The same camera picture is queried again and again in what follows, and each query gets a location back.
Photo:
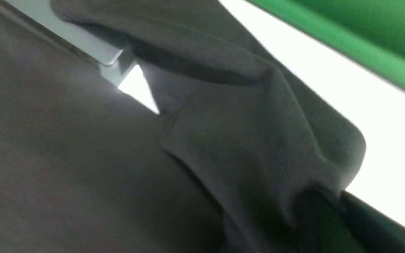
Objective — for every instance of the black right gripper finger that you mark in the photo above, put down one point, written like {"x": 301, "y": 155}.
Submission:
{"x": 348, "y": 225}

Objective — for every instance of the gray long-sleeved shirt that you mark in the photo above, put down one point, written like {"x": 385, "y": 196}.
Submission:
{"x": 242, "y": 158}

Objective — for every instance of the green backdrop cloth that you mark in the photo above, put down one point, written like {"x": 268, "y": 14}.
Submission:
{"x": 370, "y": 32}

